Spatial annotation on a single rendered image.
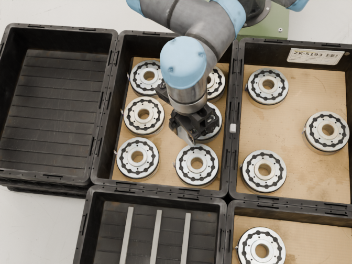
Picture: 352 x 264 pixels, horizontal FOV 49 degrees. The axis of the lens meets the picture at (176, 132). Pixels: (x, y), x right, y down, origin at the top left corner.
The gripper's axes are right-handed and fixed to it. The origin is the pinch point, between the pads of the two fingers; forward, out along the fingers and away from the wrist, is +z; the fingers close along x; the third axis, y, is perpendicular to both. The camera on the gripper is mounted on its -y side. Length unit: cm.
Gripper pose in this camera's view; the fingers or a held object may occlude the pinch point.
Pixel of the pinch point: (189, 128)
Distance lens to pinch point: 94.4
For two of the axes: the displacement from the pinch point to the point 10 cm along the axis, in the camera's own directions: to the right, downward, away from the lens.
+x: 7.9, -6.0, 1.4
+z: 1.1, 3.7, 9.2
